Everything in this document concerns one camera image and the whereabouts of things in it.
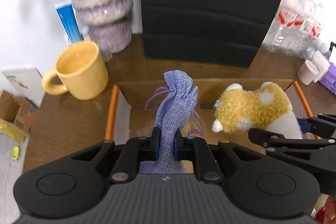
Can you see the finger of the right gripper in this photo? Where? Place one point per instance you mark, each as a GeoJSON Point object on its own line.
{"type": "Point", "coordinates": [268, 139]}
{"type": "Point", "coordinates": [322, 126]}

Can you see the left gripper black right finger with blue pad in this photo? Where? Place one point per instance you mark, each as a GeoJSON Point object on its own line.
{"type": "Point", "coordinates": [197, 151]}

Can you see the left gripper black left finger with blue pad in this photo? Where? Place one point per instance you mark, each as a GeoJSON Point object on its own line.
{"type": "Point", "coordinates": [130, 155]}

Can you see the purple woven drawstring pouch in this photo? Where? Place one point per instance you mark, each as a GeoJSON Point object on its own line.
{"type": "Point", "coordinates": [172, 115]}

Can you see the yellow-green small floor object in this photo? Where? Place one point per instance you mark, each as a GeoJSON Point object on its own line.
{"type": "Point", "coordinates": [15, 153]}

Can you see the yellow white plush toy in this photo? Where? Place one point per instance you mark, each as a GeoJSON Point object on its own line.
{"type": "Point", "coordinates": [266, 108]}

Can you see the red cardboard tray box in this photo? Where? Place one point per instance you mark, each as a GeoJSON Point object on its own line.
{"type": "Point", "coordinates": [132, 109]}

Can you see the purple tissue pack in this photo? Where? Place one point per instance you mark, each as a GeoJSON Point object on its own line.
{"type": "Point", "coordinates": [329, 79]}

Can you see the pink round container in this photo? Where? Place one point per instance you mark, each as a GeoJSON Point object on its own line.
{"type": "Point", "coordinates": [314, 67]}

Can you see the right water bottle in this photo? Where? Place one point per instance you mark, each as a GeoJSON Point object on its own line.
{"type": "Point", "coordinates": [312, 41]}

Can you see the water bottle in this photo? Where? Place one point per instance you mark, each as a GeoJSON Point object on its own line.
{"type": "Point", "coordinates": [302, 27]}
{"type": "Point", "coordinates": [312, 41]}
{"type": "Point", "coordinates": [281, 24]}

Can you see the yellow ceramic mug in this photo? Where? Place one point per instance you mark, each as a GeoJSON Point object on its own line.
{"type": "Point", "coordinates": [79, 70]}

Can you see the left water bottle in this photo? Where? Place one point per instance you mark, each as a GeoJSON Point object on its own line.
{"type": "Point", "coordinates": [281, 24]}

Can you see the middle water bottle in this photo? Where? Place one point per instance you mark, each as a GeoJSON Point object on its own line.
{"type": "Point", "coordinates": [302, 27]}

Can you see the open brown cardboard box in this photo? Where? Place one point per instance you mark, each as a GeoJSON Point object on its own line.
{"type": "Point", "coordinates": [16, 115]}

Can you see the white box on floor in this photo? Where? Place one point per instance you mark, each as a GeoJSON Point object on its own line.
{"type": "Point", "coordinates": [27, 82]}

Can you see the black paper shopping bag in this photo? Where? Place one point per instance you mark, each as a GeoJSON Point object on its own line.
{"type": "Point", "coordinates": [227, 32]}

